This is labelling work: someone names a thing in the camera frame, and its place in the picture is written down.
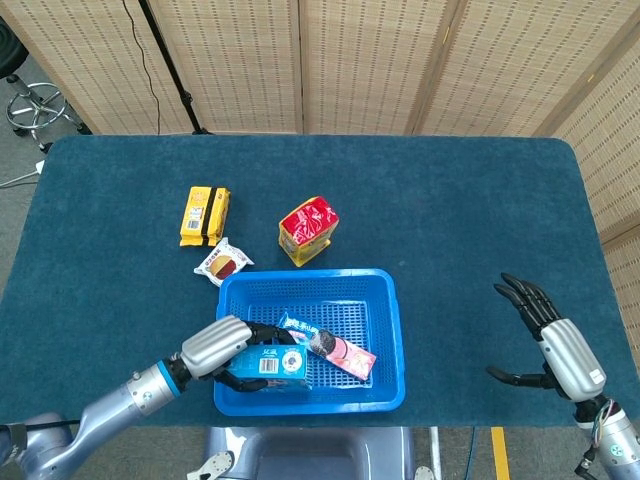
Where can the black tripod stand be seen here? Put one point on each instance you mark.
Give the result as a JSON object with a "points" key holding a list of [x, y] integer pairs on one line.
{"points": [[170, 65]]}

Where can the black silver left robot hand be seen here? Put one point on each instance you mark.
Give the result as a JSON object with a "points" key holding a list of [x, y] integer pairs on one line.
{"points": [[212, 345]]}

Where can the grey blue robot torso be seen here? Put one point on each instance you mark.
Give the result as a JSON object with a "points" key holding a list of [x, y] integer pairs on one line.
{"points": [[310, 455]]}

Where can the blue chocolate chip cookie box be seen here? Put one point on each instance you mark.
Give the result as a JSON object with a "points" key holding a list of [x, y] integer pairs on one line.
{"points": [[272, 362]]}

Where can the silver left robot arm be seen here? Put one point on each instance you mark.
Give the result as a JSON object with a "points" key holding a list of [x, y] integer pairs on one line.
{"points": [[120, 400]]}

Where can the blue plastic perforated basket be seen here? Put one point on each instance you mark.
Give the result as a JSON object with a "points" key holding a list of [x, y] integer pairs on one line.
{"points": [[350, 295]]}

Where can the red yellow Lipo bag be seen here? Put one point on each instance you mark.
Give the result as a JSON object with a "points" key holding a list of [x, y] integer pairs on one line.
{"points": [[307, 227]]}

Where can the bamboo folding screen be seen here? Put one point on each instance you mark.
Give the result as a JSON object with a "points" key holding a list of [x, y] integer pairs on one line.
{"points": [[360, 65]]}

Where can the dark blue carpet table cover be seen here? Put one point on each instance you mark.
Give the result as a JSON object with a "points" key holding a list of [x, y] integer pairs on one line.
{"points": [[450, 200]]}

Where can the small white burger snack packet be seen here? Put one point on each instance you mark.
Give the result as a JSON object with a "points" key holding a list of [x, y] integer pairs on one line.
{"points": [[222, 262]]}

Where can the yellow snack pack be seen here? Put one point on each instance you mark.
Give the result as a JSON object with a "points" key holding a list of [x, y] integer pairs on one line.
{"points": [[202, 215]]}

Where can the yellow floor tape strip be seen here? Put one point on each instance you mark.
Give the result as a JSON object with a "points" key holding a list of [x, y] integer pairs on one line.
{"points": [[500, 455]]}

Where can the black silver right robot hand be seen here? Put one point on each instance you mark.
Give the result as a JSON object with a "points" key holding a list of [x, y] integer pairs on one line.
{"points": [[570, 355]]}

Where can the blue pink biscuit box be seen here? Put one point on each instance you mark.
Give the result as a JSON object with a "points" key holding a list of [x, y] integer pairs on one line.
{"points": [[345, 355]]}

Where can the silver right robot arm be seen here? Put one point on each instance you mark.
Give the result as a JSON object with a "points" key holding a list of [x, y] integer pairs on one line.
{"points": [[617, 445]]}

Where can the black stool with chrome base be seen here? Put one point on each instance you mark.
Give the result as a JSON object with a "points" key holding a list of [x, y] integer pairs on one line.
{"points": [[35, 107]]}

